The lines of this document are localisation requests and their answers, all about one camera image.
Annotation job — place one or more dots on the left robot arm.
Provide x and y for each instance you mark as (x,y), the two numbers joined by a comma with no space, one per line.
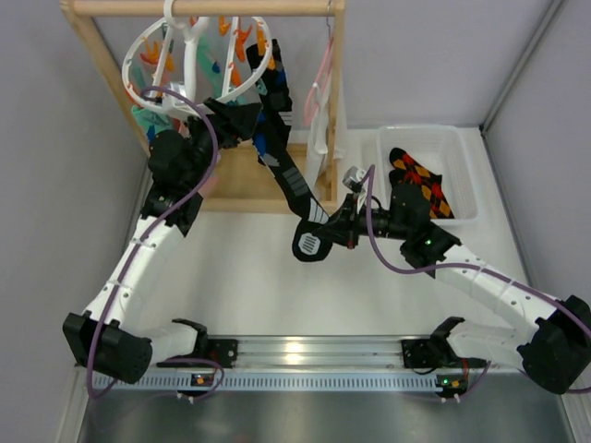
(107,337)

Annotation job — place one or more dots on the argyle black orange sock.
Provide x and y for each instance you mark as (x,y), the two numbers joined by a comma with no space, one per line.
(407,170)

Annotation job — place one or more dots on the white plastic basket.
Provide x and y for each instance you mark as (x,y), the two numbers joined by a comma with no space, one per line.
(443,151)

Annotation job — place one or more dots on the mint green sock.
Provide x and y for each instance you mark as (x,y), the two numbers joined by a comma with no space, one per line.
(150,122)

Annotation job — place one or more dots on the white cloth on hanger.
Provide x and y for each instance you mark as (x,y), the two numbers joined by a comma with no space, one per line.
(317,120)

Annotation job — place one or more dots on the pink wire hanger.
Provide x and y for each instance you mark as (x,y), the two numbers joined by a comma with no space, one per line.
(321,79)

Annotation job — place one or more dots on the black sock white stripes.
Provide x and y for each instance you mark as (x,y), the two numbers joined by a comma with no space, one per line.
(270,140)

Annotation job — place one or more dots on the aluminium rail base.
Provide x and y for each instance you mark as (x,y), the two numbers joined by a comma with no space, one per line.
(309,364)

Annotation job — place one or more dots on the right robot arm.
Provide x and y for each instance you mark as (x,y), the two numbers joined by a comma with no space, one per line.
(546,337)

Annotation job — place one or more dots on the white round clip hanger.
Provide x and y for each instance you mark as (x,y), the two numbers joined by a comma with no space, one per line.
(175,48)

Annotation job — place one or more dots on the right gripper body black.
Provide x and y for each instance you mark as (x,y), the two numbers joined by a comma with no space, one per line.
(349,222)

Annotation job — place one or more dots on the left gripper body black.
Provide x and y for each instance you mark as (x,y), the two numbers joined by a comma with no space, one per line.
(226,123)

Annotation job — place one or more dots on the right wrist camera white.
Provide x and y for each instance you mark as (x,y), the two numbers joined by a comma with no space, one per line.
(354,179)

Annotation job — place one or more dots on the wooden clothes rack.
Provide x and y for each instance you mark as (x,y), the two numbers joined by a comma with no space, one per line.
(245,187)

